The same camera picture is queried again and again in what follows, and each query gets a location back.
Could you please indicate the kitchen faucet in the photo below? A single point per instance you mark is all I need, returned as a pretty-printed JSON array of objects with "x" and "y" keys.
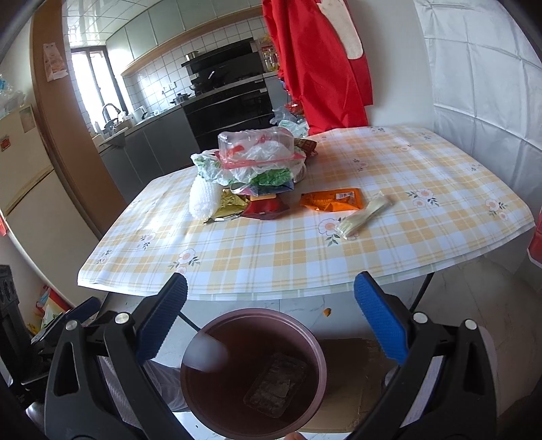
[{"x": 109, "y": 112}]

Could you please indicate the steel cooking pot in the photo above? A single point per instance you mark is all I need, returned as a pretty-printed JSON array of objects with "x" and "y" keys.
[{"x": 181, "y": 98}]

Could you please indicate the colourful packets on floor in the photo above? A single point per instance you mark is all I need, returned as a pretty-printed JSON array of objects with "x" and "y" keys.
[{"x": 48, "y": 309}]

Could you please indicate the white plastic bag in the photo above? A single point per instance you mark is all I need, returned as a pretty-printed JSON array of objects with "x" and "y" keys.
[{"x": 237, "y": 171}]

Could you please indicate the cream refrigerator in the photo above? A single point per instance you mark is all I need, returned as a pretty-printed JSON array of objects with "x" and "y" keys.
[{"x": 34, "y": 199}]

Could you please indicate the black rack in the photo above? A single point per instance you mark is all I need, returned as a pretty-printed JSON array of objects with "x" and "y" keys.
[{"x": 9, "y": 300}]

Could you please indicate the orange snack packet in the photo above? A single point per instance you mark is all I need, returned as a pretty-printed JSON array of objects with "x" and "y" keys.
[{"x": 332, "y": 199}]

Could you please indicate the wooden door frame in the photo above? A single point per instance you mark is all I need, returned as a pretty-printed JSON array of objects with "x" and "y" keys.
[{"x": 67, "y": 127}]

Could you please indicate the upper kitchen cabinets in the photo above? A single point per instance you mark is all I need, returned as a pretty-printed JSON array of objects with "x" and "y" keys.
[{"x": 169, "y": 29}]

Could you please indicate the gold foil wrapper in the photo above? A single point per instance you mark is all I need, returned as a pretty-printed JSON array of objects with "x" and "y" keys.
[{"x": 230, "y": 205}]

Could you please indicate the brown round trash bin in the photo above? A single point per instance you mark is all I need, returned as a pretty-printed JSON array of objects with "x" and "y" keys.
[{"x": 296, "y": 338}]

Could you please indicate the green packet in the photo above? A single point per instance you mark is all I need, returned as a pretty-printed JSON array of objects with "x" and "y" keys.
[{"x": 271, "y": 177}]

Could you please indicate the black built-in oven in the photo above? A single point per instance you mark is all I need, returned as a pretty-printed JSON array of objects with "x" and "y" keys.
[{"x": 228, "y": 110}]

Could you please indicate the black range hood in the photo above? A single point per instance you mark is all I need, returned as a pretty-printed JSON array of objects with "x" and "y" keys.
[{"x": 220, "y": 59}]

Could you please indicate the grey lower kitchen cabinets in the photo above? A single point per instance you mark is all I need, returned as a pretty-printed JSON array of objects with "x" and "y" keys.
[{"x": 161, "y": 144}]

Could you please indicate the white and green plastic bags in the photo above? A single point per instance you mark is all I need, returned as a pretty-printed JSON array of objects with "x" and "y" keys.
[{"x": 292, "y": 125}]

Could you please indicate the red hanging cloth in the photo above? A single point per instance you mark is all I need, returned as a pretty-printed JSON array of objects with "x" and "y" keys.
[{"x": 322, "y": 63}]

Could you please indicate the clear plastic tray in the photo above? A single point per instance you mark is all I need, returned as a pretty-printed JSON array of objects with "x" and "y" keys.
[{"x": 275, "y": 383}]

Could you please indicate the paper sheet on frame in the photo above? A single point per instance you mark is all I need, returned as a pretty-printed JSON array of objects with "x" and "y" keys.
[{"x": 54, "y": 61}]

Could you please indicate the kitchen window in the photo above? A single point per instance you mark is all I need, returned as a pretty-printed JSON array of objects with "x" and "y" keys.
[{"x": 91, "y": 84}]

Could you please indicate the brown snack packet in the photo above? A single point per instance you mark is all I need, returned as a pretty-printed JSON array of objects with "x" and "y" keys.
[{"x": 307, "y": 146}]

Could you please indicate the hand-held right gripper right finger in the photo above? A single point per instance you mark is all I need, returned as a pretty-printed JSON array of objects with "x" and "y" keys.
[{"x": 381, "y": 315}]

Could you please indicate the shelf of bottles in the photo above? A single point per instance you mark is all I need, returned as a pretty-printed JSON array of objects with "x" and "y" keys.
[{"x": 267, "y": 53}]

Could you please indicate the brown cardboard sheet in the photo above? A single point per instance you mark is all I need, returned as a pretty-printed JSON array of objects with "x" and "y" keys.
[{"x": 360, "y": 393}]

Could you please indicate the person's leg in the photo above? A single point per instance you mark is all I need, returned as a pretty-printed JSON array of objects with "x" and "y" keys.
[{"x": 163, "y": 380}]

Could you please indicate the clutter on refrigerator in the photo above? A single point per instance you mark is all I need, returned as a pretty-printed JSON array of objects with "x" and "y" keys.
[{"x": 9, "y": 95}]

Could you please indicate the white foam net sleeve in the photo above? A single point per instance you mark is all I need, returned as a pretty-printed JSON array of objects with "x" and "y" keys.
[{"x": 205, "y": 199}]

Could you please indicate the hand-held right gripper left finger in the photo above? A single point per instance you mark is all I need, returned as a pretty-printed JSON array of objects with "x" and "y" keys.
[{"x": 164, "y": 315}]

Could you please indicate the clear plastic box red rim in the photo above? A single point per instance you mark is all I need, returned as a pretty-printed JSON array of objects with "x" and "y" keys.
[{"x": 254, "y": 146}]

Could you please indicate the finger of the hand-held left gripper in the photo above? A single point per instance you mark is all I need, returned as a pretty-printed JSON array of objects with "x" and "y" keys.
[{"x": 80, "y": 313}]

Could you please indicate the pale long plastic wrapper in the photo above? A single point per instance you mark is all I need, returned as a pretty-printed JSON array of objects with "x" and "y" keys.
[{"x": 364, "y": 218}]

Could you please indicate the red and yellow snack packet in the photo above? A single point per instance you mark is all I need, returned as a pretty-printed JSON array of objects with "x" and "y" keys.
[{"x": 266, "y": 206}]

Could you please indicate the checked floral tablecloth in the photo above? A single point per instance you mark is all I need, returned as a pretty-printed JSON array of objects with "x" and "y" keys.
[{"x": 296, "y": 254}]

